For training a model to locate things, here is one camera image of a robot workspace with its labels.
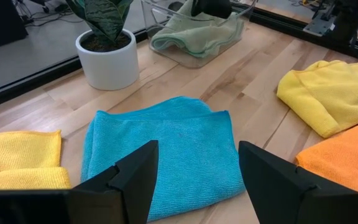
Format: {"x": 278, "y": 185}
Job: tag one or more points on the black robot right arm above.
{"x": 350, "y": 21}

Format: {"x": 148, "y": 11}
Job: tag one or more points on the silver aluminium mount plate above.
{"x": 319, "y": 26}

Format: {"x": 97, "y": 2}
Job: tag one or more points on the blue microfiber towel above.
{"x": 182, "y": 140}

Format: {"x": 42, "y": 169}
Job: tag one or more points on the clear plastic bin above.
{"x": 179, "y": 62}

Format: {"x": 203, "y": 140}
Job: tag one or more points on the yellow microfiber towel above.
{"x": 20, "y": 155}
{"x": 331, "y": 93}

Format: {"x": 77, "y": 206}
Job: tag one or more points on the orange microfiber towel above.
{"x": 346, "y": 155}

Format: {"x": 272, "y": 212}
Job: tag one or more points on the black aluminium rig frame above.
{"x": 26, "y": 84}

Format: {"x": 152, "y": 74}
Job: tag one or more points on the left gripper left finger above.
{"x": 110, "y": 205}

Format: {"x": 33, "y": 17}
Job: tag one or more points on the green microfiber towel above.
{"x": 197, "y": 37}

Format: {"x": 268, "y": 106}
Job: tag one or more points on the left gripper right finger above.
{"x": 291, "y": 202}

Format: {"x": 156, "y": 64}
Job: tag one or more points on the snake plant in white pot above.
{"x": 110, "y": 68}

